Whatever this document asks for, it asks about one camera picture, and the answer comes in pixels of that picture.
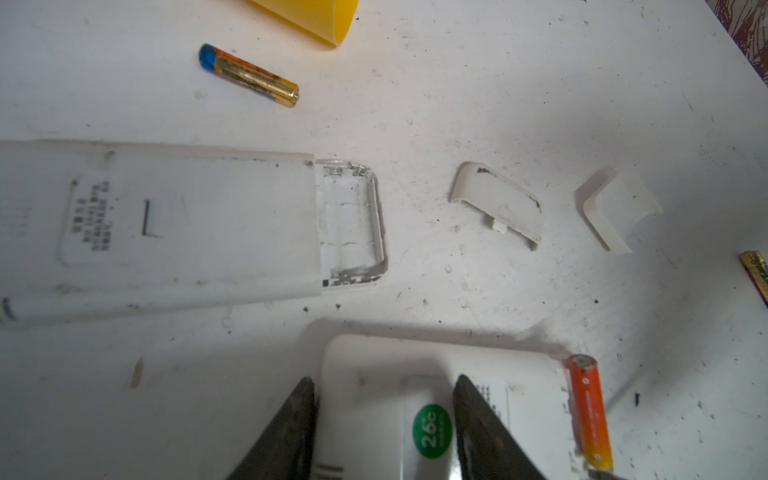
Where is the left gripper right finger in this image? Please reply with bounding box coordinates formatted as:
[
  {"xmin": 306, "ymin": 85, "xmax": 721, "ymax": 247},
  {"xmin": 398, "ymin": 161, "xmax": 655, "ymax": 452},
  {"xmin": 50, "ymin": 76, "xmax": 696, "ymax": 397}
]
[{"xmin": 453, "ymin": 375, "xmax": 545, "ymax": 480}]

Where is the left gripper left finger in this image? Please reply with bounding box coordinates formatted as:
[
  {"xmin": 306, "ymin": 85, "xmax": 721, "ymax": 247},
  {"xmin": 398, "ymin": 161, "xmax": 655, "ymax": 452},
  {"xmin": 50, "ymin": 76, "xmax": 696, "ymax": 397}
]
[{"xmin": 228, "ymin": 377, "xmax": 316, "ymax": 479}]

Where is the white battery cover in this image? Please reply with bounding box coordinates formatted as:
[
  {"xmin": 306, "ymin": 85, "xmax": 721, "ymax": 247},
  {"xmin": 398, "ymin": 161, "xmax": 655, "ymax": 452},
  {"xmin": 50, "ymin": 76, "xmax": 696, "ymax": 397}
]
[
  {"xmin": 582, "ymin": 172, "xmax": 663, "ymax": 255},
  {"xmin": 449, "ymin": 162, "xmax": 544, "ymax": 251}
]

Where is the grey white remote control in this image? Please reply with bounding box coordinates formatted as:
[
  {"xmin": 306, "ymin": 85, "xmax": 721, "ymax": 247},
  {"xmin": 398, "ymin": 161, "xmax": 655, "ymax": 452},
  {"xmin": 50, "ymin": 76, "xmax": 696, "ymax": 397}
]
[{"xmin": 1, "ymin": 140, "xmax": 388, "ymax": 329}]

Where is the colourful AAA battery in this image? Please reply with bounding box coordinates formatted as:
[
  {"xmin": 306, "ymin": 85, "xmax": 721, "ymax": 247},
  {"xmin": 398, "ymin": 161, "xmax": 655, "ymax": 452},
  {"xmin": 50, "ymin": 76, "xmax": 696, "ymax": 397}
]
[{"xmin": 198, "ymin": 44, "xmax": 299, "ymax": 108}]

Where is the orange black screwdriver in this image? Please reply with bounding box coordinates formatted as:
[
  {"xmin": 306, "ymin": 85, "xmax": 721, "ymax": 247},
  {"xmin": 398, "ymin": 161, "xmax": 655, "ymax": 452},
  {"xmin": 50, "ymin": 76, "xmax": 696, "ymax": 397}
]
[{"xmin": 588, "ymin": 470, "xmax": 626, "ymax": 480}]

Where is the battery in white remote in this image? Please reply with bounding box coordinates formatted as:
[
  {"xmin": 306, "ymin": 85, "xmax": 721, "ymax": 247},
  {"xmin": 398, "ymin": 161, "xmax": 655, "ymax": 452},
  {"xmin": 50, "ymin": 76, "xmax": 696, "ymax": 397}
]
[{"xmin": 566, "ymin": 354, "xmax": 614, "ymax": 472}]

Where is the gold blue AAA battery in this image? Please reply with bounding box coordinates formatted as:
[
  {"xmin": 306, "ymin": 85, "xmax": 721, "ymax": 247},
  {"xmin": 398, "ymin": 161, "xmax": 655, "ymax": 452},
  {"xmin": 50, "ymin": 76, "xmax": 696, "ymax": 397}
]
[{"xmin": 738, "ymin": 251, "xmax": 768, "ymax": 305}]

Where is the yellow plastic goblet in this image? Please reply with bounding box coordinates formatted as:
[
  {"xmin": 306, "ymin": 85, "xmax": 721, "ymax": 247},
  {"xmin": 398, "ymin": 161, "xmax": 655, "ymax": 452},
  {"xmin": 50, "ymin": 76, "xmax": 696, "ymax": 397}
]
[{"xmin": 254, "ymin": 0, "xmax": 358, "ymax": 47}]

